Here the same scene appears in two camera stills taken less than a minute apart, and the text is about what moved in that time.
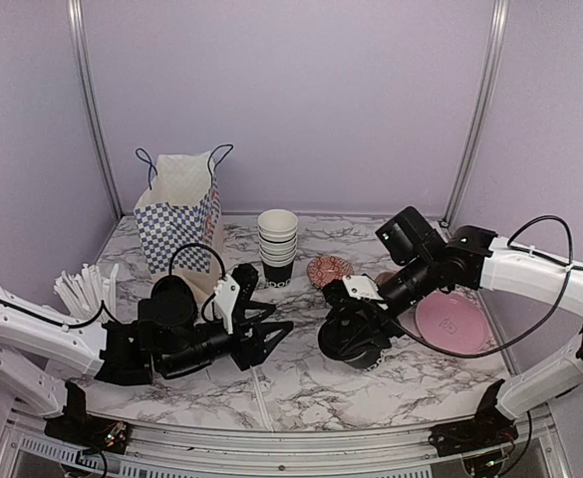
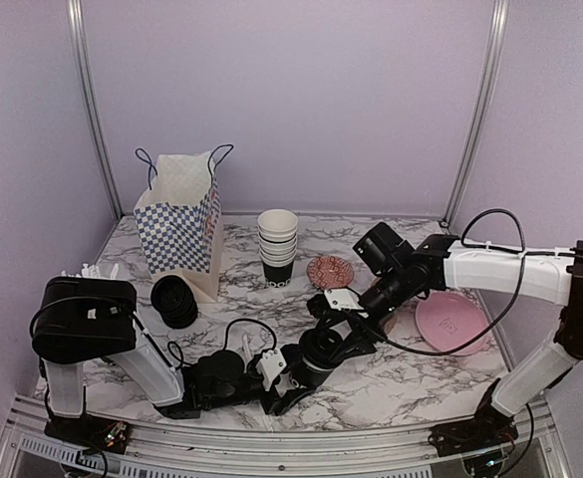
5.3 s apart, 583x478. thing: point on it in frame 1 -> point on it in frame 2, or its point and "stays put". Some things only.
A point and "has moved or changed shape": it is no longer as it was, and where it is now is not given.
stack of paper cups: x=277 y=236 stays put
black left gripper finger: x=259 y=343 -> x=278 y=406
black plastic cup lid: x=349 y=334 has moved or changed shape
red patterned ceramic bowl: x=324 y=269 stays put
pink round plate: x=452 y=322 stays put
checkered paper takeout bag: x=178 y=214 stays put
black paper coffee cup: x=368 y=359 -> x=304 y=374
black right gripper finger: x=343 y=307 -> x=324 y=315
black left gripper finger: x=247 y=312 -> x=293 y=355
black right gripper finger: x=370 y=338 stays put
